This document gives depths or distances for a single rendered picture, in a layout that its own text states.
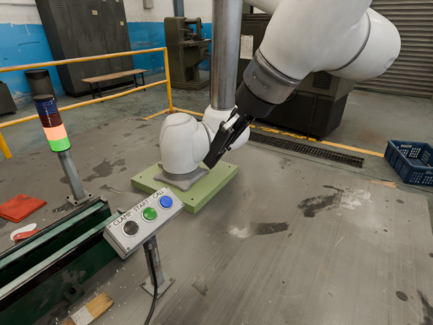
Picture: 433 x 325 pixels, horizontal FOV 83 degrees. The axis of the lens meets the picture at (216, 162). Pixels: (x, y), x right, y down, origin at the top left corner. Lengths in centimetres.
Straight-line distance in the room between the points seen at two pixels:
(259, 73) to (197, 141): 58
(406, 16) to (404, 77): 115
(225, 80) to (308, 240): 63
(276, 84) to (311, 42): 8
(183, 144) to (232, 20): 45
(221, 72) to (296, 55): 57
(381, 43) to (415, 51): 618
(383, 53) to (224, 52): 55
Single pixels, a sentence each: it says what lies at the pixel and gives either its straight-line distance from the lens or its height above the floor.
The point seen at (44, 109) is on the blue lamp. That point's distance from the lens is 97.
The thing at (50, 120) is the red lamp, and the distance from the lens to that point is 98.
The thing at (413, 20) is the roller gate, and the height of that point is 139.
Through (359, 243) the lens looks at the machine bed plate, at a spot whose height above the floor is 80.
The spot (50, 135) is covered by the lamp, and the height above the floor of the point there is 109.
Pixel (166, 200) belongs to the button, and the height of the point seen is 107.
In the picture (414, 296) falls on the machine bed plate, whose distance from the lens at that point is 91.
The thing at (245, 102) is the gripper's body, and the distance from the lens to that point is 44.
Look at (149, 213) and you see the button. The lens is 56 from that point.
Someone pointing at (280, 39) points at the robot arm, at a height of 141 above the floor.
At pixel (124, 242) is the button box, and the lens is 53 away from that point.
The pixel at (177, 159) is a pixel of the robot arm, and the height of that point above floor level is 97.
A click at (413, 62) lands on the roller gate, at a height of 67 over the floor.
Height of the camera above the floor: 144
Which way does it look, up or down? 31 degrees down
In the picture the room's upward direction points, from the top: straight up
